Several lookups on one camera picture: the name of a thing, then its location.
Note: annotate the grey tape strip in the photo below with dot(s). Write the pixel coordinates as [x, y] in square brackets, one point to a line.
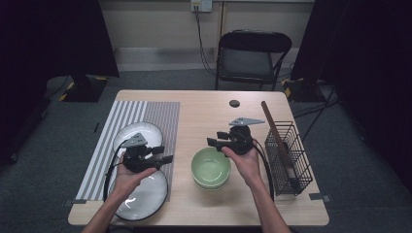
[74, 202]
[319, 196]

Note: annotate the black stand base yellow tape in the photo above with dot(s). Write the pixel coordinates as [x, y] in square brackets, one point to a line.
[301, 92]
[84, 90]

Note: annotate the white wall socket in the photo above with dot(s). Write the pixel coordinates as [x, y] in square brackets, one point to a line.
[202, 5]

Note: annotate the white plate dark rim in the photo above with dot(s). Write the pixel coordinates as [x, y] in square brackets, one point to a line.
[145, 128]
[152, 197]

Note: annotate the bundle of wooden chopsticks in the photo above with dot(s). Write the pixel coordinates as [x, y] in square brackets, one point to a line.
[272, 124]

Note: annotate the dark curtain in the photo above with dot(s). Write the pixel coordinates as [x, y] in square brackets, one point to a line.
[48, 39]
[372, 64]

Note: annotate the person's right hand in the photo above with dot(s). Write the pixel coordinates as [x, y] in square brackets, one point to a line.
[249, 170]

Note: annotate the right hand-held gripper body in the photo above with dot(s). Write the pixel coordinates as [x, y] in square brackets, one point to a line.
[241, 139]

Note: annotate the small black floor strip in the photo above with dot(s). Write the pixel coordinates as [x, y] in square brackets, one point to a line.
[96, 127]

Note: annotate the black folding chair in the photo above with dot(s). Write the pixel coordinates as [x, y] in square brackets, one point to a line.
[246, 64]

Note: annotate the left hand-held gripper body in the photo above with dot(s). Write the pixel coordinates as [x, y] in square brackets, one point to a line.
[136, 140]

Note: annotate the person's left hand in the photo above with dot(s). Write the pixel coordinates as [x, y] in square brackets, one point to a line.
[126, 184]

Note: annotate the grey white striped placemat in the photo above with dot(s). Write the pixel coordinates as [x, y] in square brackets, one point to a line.
[162, 113]

